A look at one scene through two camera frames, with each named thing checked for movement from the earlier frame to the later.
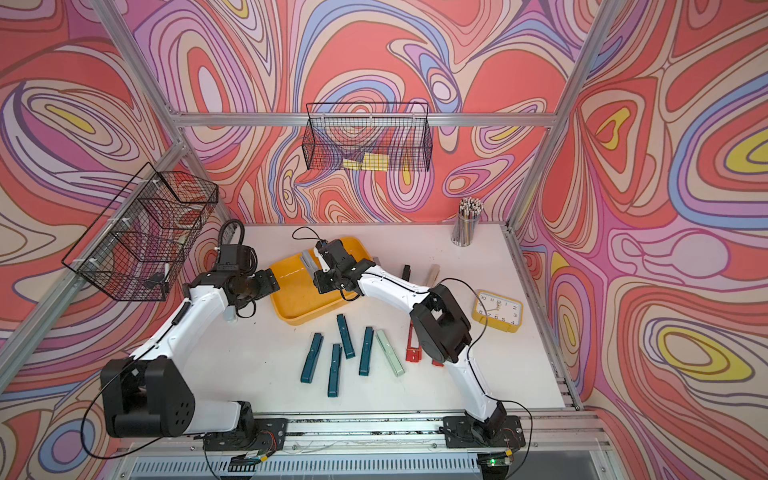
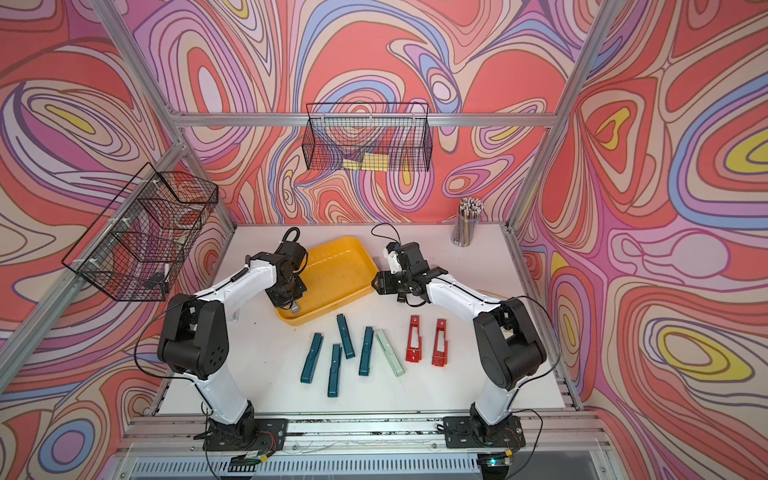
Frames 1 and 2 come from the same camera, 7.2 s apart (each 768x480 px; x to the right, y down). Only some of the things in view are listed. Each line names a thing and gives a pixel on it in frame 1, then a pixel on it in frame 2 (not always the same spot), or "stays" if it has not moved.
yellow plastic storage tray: [297, 301] stays
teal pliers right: [366, 351] stays
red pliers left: [412, 354] stays
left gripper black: [268, 283] -> [280, 302]
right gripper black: [321, 284] -> [385, 285]
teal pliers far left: [312, 359] stays
